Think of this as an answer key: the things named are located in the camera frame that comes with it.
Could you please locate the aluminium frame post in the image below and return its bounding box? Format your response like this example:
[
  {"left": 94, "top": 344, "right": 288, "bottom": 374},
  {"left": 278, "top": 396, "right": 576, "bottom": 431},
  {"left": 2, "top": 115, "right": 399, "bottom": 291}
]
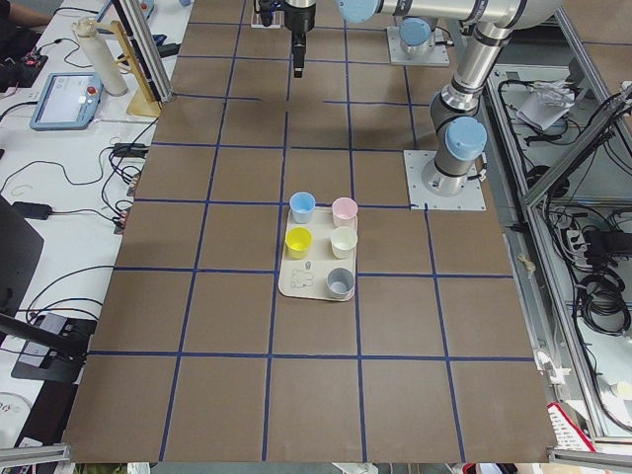
[{"left": 113, "top": 0, "right": 174, "bottom": 104}]

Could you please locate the grey plastic cup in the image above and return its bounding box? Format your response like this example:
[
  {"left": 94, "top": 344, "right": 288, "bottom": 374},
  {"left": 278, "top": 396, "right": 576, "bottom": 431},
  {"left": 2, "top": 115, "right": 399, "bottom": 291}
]
[{"left": 326, "top": 268, "right": 356, "bottom": 300}]

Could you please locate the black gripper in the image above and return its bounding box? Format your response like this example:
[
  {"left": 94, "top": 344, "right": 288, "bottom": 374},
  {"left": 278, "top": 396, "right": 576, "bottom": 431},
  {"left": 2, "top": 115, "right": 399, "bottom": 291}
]
[{"left": 254, "top": 0, "right": 316, "bottom": 78}]

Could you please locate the white paper roll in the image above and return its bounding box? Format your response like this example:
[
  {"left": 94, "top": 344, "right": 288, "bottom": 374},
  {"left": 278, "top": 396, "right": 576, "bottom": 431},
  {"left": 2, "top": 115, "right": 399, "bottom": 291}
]
[{"left": 72, "top": 17, "right": 127, "bottom": 97}]

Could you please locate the black monitor stand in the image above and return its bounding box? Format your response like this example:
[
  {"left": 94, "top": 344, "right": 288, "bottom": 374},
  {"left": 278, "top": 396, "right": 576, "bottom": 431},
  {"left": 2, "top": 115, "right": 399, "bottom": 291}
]
[{"left": 1, "top": 199, "right": 96, "bottom": 383}]

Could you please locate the cream plastic tray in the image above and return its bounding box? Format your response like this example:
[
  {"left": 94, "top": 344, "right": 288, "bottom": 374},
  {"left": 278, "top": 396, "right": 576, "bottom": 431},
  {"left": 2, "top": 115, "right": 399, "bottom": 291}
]
[{"left": 278, "top": 207, "right": 356, "bottom": 301}]

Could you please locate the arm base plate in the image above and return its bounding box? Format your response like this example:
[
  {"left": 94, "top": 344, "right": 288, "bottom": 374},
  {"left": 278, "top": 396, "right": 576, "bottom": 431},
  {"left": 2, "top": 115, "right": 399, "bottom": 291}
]
[
  {"left": 403, "top": 150, "right": 487, "bottom": 211},
  {"left": 386, "top": 27, "right": 450, "bottom": 67}
]

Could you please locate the wooden stand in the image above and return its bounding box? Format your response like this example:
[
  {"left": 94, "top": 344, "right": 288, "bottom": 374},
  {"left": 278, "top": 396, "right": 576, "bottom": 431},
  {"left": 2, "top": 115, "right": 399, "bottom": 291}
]
[{"left": 96, "top": 21, "right": 161, "bottom": 119}]

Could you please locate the black power adapter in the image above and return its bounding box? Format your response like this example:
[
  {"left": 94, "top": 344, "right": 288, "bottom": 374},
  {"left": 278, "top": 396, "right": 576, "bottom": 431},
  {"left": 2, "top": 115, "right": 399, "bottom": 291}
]
[{"left": 12, "top": 201, "right": 53, "bottom": 220}]

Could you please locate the yellow plastic cup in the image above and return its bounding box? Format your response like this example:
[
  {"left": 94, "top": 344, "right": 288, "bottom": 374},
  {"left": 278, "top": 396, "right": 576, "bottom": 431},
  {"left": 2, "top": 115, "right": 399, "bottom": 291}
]
[{"left": 284, "top": 226, "right": 312, "bottom": 260}]

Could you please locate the pink plastic cup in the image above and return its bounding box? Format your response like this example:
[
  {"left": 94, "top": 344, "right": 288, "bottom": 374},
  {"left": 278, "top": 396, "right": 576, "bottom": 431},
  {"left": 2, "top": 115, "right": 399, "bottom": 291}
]
[{"left": 332, "top": 197, "right": 358, "bottom": 227}]

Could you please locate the pale green plastic cup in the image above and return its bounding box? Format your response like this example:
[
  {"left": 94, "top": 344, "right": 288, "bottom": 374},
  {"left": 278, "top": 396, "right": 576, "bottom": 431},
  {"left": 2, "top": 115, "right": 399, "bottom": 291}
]
[{"left": 330, "top": 226, "right": 357, "bottom": 259}]

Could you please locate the blue teach pendant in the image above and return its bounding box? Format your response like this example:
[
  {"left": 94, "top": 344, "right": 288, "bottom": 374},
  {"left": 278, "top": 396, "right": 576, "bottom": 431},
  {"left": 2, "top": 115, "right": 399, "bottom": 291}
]
[{"left": 30, "top": 73, "right": 103, "bottom": 131}]

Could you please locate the black cable bundle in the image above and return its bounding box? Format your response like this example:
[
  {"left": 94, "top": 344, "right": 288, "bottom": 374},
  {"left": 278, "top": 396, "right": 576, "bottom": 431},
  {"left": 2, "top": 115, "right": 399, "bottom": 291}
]
[{"left": 575, "top": 269, "right": 632, "bottom": 337}]

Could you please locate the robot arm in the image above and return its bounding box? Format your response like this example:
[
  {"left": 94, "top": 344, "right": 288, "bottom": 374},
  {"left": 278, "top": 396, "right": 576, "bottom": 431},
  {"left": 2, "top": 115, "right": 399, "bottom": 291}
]
[
  {"left": 338, "top": 1, "right": 562, "bottom": 197},
  {"left": 399, "top": 17, "right": 434, "bottom": 56}
]

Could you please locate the blue plastic cup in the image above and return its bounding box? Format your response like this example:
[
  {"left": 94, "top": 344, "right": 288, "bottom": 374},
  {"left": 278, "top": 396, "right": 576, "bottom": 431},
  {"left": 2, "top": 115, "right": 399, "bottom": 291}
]
[{"left": 289, "top": 192, "right": 316, "bottom": 224}]

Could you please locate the crumpled white paper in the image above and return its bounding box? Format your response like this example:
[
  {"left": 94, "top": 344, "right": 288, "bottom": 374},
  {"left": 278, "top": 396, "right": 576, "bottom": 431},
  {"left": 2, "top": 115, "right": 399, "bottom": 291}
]
[{"left": 516, "top": 80, "right": 576, "bottom": 131}]

